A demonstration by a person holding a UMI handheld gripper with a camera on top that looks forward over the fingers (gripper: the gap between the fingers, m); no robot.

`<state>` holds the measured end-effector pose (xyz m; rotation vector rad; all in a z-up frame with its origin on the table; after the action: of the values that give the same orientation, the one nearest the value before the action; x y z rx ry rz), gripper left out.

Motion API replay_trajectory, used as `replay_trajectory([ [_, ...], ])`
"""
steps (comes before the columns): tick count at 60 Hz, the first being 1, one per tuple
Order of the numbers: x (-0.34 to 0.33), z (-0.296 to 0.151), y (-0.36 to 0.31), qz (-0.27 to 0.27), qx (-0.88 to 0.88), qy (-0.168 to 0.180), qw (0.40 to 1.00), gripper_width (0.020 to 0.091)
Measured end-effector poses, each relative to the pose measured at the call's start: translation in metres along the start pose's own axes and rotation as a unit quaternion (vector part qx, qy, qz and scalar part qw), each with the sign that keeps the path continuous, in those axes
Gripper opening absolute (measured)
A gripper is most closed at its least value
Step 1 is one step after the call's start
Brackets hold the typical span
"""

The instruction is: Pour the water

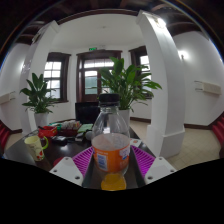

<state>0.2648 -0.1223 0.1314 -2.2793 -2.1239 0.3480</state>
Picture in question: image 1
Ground snack tray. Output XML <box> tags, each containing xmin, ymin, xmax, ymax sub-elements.
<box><xmin>59</xmin><ymin>119</ymin><xmax>82</xmax><ymax>137</ymax></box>

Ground dark framed window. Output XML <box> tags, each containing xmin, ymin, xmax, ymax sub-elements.
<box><xmin>43</xmin><ymin>52</ymin><xmax>72</xmax><ymax>103</ymax></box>
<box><xmin>129</xmin><ymin>45</ymin><xmax>152</xmax><ymax>84</ymax></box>

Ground printed paper leaflet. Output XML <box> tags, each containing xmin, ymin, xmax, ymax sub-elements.
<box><xmin>129</xmin><ymin>138</ymin><xmax>143</xmax><ymax>148</ymax></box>

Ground red carpeted stairs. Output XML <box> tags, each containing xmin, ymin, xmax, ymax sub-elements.
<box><xmin>211</xmin><ymin>114</ymin><xmax>224</xmax><ymax>146</ymax></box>
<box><xmin>0</xmin><ymin>121</ymin><xmax>11</xmax><ymax>151</ymax></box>

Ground green cloth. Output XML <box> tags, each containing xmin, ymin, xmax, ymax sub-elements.
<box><xmin>77</xmin><ymin>123</ymin><xmax>94</xmax><ymax>134</ymax></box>

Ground large potted green plant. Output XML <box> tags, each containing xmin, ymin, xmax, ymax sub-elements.
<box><xmin>98</xmin><ymin>56</ymin><xmax>163</xmax><ymax>131</ymax></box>

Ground white wall box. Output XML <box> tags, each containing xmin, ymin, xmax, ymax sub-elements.
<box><xmin>194</xmin><ymin>79</ymin><xmax>222</xmax><ymax>95</ymax></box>
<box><xmin>0</xmin><ymin>91</ymin><xmax>16</xmax><ymax>105</ymax></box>

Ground small potted green plant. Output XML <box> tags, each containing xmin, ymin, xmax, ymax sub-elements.
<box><xmin>19</xmin><ymin>72</ymin><xmax>61</xmax><ymax>129</ymax></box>

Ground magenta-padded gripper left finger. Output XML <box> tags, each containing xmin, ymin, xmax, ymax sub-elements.
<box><xmin>49</xmin><ymin>146</ymin><xmax>101</xmax><ymax>189</ymax></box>

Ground orange drink bottle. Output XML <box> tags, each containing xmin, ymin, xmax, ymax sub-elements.
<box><xmin>90</xmin><ymin>93</ymin><xmax>132</xmax><ymax>192</ymax></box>

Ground black twin round speaker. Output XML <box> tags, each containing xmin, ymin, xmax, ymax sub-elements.
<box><xmin>83</xmin><ymin>130</ymin><xmax>95</xmax><ymax>141</ymax></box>

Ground black chair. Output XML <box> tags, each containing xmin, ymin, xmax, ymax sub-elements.
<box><xmin>74</xmin><ymin>101</ymin><xmax>101</xmax><ymax>125</ymax></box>

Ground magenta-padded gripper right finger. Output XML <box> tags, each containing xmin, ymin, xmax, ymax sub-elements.
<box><xmin>127</xmin><ymin>145</ymin><xmax>177</xmax><ymax>190</ymax></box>

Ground dark wooden glazed door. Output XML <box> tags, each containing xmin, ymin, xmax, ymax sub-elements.
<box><xmin>76</xmin><ymin>49</ymin><xmax>123</xmax><ymax>103</ymax></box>

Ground cream mug with green handle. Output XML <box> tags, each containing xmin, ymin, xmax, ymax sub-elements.
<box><xmin>23</xmin><ymin>134</ymin><xmax>50</xmax><ymax>162</ymax></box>

